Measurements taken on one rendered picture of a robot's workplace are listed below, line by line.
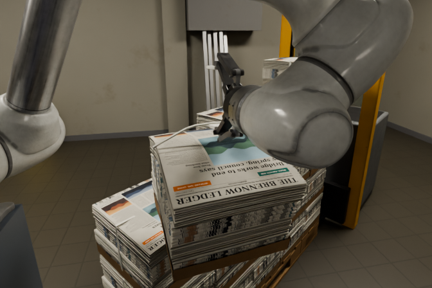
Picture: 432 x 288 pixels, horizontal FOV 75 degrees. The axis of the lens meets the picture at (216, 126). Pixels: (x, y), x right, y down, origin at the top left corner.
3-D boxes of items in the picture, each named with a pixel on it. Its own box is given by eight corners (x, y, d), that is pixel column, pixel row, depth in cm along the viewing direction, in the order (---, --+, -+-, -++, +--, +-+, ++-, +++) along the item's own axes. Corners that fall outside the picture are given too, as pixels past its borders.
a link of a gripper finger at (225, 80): (225, 102, 56) (227, 98, 55) (212, 63, 62) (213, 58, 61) (243, 101, 58) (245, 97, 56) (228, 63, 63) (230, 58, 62)
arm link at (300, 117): (261, 158, 47) (313, 103, 48) (324, 201, 33) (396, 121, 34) (220, 115, 43) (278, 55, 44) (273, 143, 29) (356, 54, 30)
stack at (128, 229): (113, 356, 132) (88, 203, 106) (253, 231, 215) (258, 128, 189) (165, 429, 108) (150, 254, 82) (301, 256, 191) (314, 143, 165)
